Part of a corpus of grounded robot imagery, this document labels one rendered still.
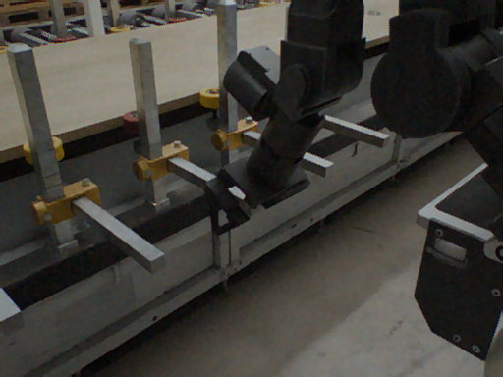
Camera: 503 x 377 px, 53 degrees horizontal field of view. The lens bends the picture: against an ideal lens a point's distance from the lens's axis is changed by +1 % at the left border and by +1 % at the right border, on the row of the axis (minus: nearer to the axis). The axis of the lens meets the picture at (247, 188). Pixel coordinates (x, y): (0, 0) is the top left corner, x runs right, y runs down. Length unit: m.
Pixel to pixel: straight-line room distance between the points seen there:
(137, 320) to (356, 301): 0.85
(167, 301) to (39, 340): 0.43
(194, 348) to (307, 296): 0.50
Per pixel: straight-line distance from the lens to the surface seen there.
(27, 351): 1.63
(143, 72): 1.12
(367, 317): 2.00
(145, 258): 0.91
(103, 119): 1.30
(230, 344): 1.86
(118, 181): 1.44
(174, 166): 1.20
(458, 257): 0.62
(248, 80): 0.58
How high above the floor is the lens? 1.37
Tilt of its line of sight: 30 degrees down
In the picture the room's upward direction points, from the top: straight up
